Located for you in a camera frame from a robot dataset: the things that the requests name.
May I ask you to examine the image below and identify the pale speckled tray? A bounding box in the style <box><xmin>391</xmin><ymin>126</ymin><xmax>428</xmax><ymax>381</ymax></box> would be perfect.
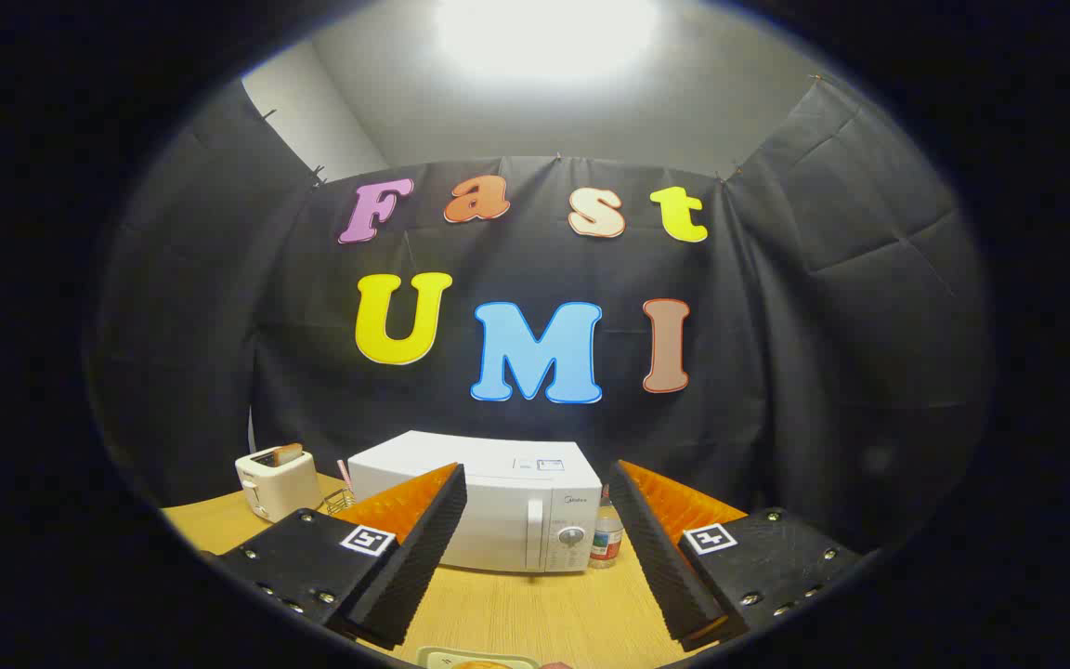
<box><xmin>416</xmin><ymin>646</ymin><xmax>543</xmax><ymax>669</ymax></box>

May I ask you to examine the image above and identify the white toaster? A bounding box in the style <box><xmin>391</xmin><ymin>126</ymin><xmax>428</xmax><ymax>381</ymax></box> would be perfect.
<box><xmin>235</xmin><ymin>444</ymin><xmax>323</xmax><ymax>523</ymax></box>

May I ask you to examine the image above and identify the white microwave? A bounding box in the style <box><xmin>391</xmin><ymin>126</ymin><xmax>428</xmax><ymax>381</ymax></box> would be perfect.
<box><xmin>347</xmin><ymin>429</ymin><xmax>604</xmax><ymax>574</ymax></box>

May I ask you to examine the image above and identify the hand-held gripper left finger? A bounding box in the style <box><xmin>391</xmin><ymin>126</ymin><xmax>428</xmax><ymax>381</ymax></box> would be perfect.
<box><xmin>215</xmin><ymin>462</ymin><xmax>469</xmax><ymax>651</ymax></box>

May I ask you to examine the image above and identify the clear bottle with red label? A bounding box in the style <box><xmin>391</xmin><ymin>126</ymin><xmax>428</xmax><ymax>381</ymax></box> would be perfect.
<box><xmin>590</xmin><ymin>483</ymin><xmax>626</xmax><ymax>570</ymax></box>

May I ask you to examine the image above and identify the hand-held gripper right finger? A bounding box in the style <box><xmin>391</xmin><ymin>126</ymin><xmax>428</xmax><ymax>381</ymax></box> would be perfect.
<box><xmin>607</xmin><ymin>459</ymin><xmax>863</xmax><ymax>653</ymax></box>

